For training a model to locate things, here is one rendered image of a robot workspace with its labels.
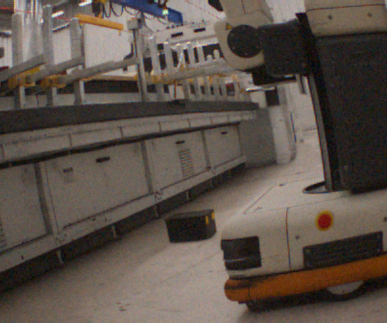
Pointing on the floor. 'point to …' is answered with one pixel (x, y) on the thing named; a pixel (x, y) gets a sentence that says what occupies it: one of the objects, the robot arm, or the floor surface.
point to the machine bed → (90, 188)
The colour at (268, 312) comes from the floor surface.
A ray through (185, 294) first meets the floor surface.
